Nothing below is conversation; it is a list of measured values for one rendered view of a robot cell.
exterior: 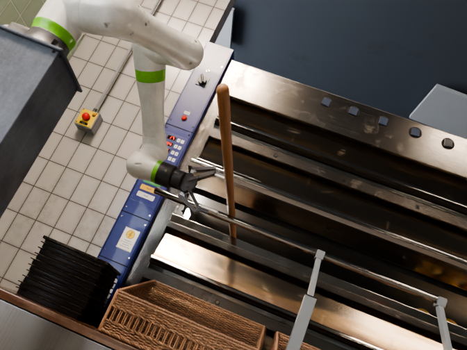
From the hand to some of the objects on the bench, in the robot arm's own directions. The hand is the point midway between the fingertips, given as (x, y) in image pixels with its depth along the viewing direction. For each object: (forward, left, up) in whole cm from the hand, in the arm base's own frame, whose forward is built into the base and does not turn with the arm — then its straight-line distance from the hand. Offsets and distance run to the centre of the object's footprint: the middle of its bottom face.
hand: (222, 196), depth 185 cm
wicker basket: (+8, +25, -61) cm, 66 cm away
